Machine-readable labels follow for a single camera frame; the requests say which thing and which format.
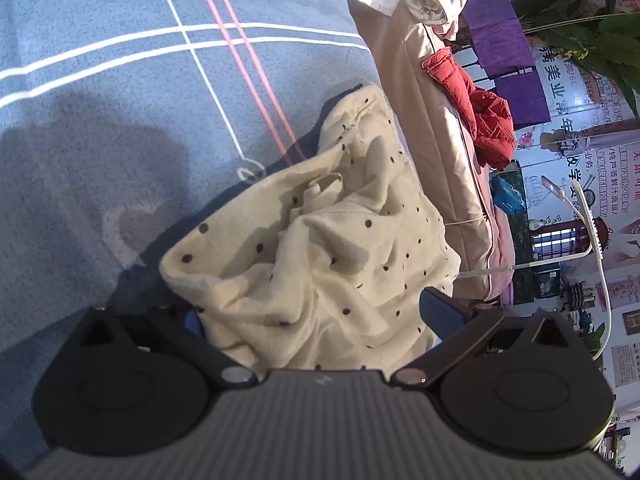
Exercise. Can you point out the purple hanging cloth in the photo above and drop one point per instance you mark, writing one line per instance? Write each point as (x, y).
(505, 35)

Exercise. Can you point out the red jacket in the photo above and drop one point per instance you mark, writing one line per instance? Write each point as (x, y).
(480, 110)

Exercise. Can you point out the blue plastic bag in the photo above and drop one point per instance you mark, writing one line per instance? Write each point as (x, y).
(507, 192)

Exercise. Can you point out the pink beige quilt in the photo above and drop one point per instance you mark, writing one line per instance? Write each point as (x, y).
(430, 160)

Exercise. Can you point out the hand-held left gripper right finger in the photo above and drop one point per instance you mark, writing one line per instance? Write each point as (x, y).
(441, 310)

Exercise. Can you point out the cream dotted baby garment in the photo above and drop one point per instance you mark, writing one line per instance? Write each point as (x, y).
(320, 240)

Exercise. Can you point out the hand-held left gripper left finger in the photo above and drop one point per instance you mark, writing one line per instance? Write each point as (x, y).
(192, 324)

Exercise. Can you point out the green potted plant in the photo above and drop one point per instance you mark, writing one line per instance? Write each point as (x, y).
(600, 40)

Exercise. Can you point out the blue striped bed sheet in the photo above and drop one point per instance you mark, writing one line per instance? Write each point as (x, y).
(100, 110)

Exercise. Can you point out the wall poster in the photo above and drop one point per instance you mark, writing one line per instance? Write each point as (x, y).
(620, 185)

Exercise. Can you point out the pink pillow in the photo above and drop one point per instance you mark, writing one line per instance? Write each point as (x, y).
(501, 245)

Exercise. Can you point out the white gooseneck lamp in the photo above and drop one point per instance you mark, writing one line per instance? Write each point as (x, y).
(597, 240)

